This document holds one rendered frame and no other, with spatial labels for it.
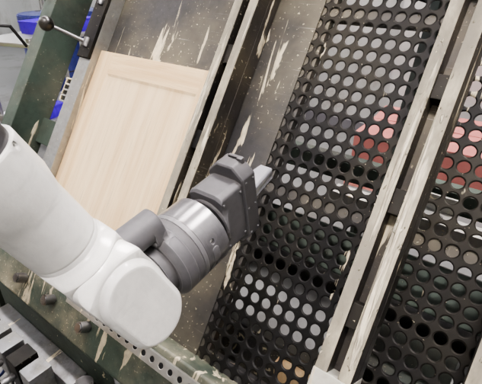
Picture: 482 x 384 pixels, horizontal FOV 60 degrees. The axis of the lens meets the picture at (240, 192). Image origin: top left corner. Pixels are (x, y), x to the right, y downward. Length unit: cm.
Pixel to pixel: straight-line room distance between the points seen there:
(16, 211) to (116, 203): 73
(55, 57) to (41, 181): 115
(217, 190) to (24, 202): 23
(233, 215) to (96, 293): 21
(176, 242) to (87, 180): 72
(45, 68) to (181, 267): 110
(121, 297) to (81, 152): 84
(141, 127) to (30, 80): 49
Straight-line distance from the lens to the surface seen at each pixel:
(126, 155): 106
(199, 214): 47
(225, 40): 91
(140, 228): 43
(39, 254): 36
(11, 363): 117
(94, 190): 112
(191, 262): 45
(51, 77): 147
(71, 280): 37
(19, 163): 33
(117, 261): 37
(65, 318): 111
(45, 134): 144
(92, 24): 128
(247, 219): 53
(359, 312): 68
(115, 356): 99
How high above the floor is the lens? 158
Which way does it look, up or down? 29 degrees down
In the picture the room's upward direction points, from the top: straight up
